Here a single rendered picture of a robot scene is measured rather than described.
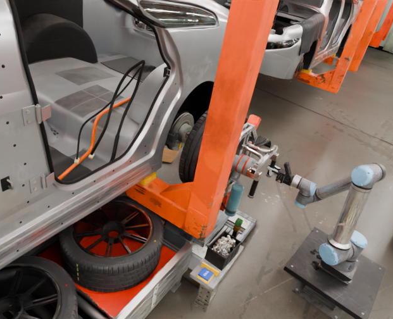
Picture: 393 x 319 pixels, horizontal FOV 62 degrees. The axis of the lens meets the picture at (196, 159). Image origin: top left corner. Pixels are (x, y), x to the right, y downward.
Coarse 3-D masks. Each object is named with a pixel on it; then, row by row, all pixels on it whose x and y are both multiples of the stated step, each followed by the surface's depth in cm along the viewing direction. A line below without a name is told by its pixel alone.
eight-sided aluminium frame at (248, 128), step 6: (246, 126) 233; (252, 126) 233; (246, 132) 225; (252, 132) 239; (240, 138) 218; (252, 138) 253; (234, 174) 263; (240, 174) 261; (228, 180) 259; (234, 180) 261
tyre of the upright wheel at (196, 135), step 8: (200, 120) 223; (192, 128) 222; (200, 128) 221; (192, 136) 220; (200, 136) 219; (184, 144) 223; (192, 144) 220; (200, 144) 218; (184, 152) 223; (192, 152) 220; (184, 160) 225; (192, 160) 221; (184, 168) 228; (192, 168) 223; (184, 176) 234; (192, 176) 226
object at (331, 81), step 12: (372, 0) 459; (360, 12) 472; (372, 12) 476; (360, 24) 477; (360, 36) 483; (348, 48) 497; (348, 60) 503; (300, 72) 548; (336, 72) 519; (312, 84) 546; (324, 84) 535; (336, 84) 526
